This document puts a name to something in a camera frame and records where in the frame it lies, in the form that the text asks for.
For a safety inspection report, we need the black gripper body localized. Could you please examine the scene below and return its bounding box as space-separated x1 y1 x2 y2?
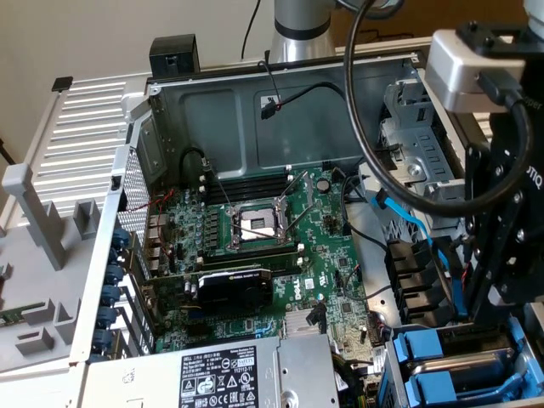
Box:
484 53 544 265

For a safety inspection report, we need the blue SATA wire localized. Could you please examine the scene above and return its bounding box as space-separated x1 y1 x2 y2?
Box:
450 271 468 320
371 188 458 318

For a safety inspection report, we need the hard disk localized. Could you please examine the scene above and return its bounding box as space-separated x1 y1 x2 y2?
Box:
393 325 513 369
403 348 532 407

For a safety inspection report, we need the metal disk bay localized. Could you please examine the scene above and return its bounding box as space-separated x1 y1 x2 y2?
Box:
380 309 544 408

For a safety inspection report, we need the silver drive cage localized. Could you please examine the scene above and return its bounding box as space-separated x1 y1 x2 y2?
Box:
358 79 468 233

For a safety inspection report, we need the green Dell motherboard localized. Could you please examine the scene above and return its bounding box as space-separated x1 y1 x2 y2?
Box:
146 165 383 375

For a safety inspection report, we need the brown cardboard box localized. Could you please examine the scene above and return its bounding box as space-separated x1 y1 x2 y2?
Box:
331 6 528 46

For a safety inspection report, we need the thin locking lever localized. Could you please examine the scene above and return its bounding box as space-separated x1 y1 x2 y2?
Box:
201 156 234 212
283 197 316 241

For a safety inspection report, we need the silver socket cover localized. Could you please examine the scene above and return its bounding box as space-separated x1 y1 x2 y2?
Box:
276 169 316 210

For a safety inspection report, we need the black RAM slot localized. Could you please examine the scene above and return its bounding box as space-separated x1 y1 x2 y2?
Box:
201 261 305 275
198 178 294 190
199 254 305 267
199 241 298 252
206 191 284 203
198 172 294 183
203 185 290 196
199 248 303 259

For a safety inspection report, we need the silver chipset heatsink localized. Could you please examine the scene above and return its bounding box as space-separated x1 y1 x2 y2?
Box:
283 312 322 339

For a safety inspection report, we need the open metal PC case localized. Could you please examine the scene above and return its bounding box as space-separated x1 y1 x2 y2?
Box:
67 44 544 408

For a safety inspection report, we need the CPU socket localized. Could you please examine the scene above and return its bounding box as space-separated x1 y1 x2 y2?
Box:
224 199 298 252

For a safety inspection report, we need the black graphics card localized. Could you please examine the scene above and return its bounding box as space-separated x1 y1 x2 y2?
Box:
143 266 276 316

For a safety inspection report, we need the silver power supply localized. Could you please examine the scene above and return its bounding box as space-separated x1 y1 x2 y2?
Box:
83 332 341 408

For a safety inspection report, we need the black box device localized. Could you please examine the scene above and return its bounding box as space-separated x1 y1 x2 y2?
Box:
148 33 201 78

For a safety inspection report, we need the grey parts rack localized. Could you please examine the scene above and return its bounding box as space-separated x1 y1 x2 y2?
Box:
0 163 107 375

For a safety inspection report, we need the green RAM stick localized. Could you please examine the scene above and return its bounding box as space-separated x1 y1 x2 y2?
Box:
0 300 44 327

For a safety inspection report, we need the black ribbed fan duct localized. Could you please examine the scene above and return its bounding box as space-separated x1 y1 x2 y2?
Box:
383 238 454 329

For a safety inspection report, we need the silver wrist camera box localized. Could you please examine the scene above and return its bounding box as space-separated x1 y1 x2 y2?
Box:
424 28 528 114

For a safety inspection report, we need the black wire on case floor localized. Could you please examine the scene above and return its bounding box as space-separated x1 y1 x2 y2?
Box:
350 227 390 252

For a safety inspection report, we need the black strap on cage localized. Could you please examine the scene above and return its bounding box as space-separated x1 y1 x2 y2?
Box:
373 143 403 171

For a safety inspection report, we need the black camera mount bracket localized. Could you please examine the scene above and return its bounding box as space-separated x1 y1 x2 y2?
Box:
455 20 530 59

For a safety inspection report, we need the thick black camera cable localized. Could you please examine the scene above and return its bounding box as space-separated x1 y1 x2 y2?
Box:
343 0 536 218

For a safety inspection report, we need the sleeved yellow cable bundle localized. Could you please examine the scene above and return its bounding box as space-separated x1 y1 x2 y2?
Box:
333 354 371 408

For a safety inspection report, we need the black wire with red band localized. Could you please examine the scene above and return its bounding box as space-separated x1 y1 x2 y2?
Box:
257 59 382 154

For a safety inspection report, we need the thin black hanging cable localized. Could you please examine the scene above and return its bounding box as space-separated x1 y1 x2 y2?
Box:
241 0 263 65

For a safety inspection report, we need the small black looped wire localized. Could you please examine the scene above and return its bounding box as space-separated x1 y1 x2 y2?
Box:
180 145 214 176

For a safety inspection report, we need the thin red fan wire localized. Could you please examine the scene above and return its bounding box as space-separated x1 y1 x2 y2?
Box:
127 189 176 256

